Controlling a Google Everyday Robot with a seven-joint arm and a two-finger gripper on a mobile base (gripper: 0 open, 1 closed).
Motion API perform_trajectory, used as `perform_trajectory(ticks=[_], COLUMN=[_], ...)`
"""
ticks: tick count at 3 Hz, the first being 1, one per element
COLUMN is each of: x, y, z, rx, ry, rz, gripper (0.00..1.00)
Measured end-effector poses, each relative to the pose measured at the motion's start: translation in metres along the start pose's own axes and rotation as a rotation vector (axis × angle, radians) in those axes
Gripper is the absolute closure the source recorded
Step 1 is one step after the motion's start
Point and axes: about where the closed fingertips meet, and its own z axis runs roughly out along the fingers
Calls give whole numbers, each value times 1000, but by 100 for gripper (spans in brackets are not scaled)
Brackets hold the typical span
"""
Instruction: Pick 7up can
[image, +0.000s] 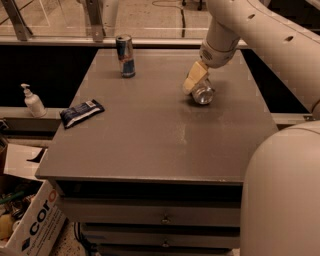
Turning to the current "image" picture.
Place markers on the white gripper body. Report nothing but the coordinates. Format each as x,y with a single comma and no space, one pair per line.
218,57

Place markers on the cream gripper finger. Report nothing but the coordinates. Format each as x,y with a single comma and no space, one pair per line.
197,74

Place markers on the silver 7up can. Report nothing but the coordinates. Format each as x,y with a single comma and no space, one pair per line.
203,93

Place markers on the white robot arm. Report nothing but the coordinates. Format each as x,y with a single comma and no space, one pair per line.
280,208

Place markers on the blue silver energy drink can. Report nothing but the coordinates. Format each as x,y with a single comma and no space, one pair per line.
124,49

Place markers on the grey drawer cabinet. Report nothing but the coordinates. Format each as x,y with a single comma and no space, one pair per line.
154,152

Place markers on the dark blue snack packet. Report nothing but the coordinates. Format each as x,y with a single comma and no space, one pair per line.
77,114

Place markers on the upper drawer knob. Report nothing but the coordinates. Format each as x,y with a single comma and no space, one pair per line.
165,220

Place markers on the drawer knob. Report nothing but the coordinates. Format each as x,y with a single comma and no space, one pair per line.
165,220
165,244

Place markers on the white pump dispenser bottle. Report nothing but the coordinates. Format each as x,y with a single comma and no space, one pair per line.
33,102

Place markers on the lower drawer knob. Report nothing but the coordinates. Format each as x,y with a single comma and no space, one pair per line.
165,244

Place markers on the white cardboard box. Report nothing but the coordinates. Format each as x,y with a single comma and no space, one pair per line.
30,222

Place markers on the metal railing post middle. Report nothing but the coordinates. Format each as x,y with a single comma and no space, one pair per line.
94,13

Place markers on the metal railing post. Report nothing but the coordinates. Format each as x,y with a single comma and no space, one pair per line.
94,13
23,33

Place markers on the metal railing post left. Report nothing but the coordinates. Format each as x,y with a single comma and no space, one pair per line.
23,33

